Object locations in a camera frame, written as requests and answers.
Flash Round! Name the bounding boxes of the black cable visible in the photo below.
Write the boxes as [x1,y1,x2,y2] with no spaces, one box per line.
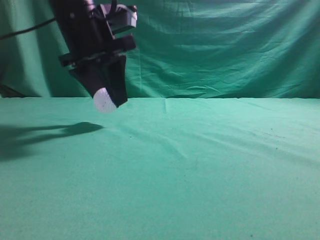
[0,16,56,41]

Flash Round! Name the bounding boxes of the green backdrop cloth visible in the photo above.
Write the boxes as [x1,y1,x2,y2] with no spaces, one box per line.
[0,0,320,99]

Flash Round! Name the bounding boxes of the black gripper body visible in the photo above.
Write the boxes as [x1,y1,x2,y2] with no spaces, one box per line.
[49,0,136,70]

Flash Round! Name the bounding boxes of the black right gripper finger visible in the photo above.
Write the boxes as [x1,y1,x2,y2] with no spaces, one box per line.
[103,55,128,108]

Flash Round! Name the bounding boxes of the green table cloth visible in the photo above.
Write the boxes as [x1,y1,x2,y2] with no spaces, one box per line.
[0,98,320,240]

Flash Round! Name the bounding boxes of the white dimpled golf ball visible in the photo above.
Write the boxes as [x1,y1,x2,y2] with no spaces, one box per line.
[93,88,117,113]

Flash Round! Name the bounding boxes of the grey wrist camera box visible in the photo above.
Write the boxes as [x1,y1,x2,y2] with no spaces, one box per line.
[100,3,138,35]

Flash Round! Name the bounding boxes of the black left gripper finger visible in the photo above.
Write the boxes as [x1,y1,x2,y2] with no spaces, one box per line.
[69,61,107,97]

